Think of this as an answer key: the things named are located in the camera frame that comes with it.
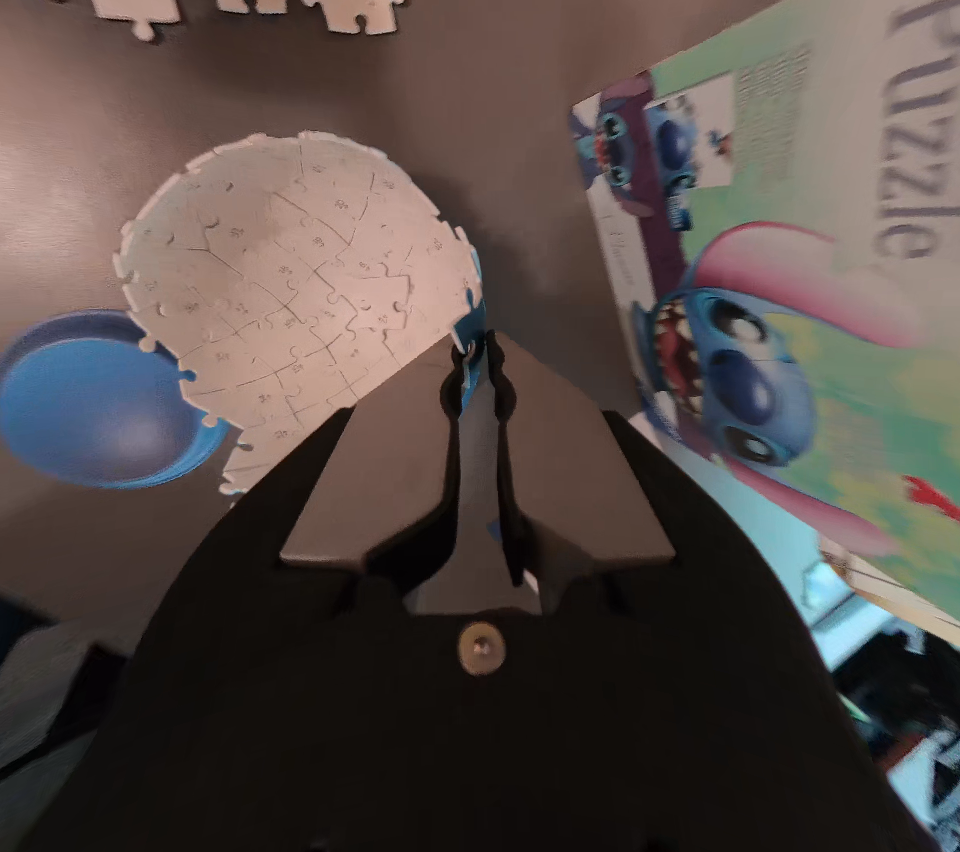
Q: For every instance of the cartoon print puzzle box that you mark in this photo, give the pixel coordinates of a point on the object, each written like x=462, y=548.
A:
x=825, y=267

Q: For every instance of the blue white puzzle ball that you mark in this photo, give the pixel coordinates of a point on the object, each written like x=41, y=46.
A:
x=285, y=251

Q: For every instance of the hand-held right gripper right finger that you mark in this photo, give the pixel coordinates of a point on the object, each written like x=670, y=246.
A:
x=577, y=484

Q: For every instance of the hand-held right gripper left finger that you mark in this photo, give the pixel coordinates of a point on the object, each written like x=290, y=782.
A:
x=375, y=484

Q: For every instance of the blue round ball stand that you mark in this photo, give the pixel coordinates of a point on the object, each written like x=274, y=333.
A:
x=90, y=409

